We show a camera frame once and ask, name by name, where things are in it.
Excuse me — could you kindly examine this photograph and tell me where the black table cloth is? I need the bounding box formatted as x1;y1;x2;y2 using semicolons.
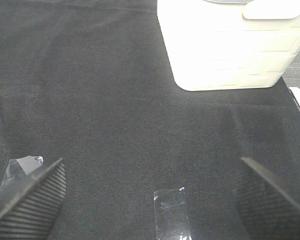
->
0;0;300;240

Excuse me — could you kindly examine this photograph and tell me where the white plastic basket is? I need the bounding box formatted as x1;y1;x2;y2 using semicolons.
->
157;0;300;91

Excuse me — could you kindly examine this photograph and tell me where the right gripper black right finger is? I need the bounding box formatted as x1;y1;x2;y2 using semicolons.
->
233;157;300;240

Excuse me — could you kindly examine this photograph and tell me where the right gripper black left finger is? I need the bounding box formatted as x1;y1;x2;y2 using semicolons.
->
0;158;67;240

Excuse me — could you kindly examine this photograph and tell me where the clear tape strip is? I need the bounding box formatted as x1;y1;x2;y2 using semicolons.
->
153;187;192;240
0;155;44;191

